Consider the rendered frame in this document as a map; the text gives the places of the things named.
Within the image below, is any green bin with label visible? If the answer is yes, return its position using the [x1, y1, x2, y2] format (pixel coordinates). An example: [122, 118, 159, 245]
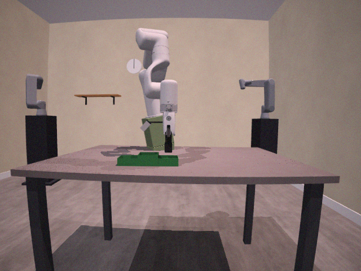
[117, 152, 178, 167]

